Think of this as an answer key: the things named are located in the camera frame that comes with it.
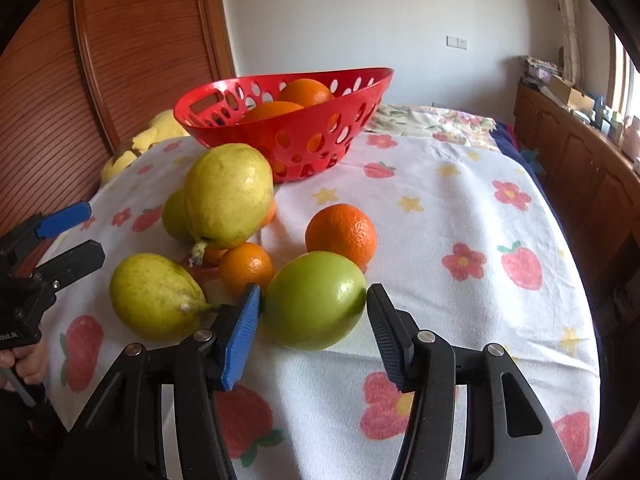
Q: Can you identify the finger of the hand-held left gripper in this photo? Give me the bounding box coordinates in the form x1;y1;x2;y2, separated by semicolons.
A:
0;202;92;261
27;240;106;293

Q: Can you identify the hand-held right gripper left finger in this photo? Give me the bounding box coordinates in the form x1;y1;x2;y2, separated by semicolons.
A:
50;282;263;480

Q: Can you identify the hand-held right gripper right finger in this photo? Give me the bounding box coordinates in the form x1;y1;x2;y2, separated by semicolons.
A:
366;282;581;480

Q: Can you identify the green apple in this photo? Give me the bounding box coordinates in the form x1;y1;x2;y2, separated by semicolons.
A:
261;251;367;351

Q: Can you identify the small green fruit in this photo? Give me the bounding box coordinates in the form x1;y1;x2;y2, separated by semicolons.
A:
161;189;194;240

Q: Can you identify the large yellow pear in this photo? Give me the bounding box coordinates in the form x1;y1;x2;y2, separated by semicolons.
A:
184;143;275;267

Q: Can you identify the red perforated plastic basket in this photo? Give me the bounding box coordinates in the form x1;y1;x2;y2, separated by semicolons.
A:
173;66;395;184

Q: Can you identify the person's left hand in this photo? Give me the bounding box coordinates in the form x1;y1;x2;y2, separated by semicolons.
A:
0;340;49;392

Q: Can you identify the yellow plush toy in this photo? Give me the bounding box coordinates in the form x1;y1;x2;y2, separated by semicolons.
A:
100;110;191;184

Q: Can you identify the white flower print blanket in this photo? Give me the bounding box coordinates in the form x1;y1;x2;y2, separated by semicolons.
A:
37;130;601;480

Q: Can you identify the wooden slatted panel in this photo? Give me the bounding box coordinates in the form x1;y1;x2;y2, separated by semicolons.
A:
0;0;237;242

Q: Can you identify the floral quilt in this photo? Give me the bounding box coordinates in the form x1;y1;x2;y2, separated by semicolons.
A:
367;104;506;153

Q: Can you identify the dark blue bed sheet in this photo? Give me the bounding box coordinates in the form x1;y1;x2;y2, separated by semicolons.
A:
494;119;557;192

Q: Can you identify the large orange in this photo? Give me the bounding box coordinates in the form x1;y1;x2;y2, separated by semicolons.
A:
241;101;305;124
277;78;335;109

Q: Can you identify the wooden cabinet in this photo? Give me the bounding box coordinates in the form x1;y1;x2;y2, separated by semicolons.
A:
513;82;640;311

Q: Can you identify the cardboard box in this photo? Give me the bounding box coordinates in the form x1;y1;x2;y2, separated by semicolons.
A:
550;76;599;112

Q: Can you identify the stack of folded cloths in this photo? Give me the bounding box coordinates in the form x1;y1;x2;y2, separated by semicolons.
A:
519;55;567;86

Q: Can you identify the window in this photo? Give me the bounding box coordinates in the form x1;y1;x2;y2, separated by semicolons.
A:
607;25;640;117

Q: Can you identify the beige curtain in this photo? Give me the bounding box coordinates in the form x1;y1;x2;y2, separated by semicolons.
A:
547;0;584;74

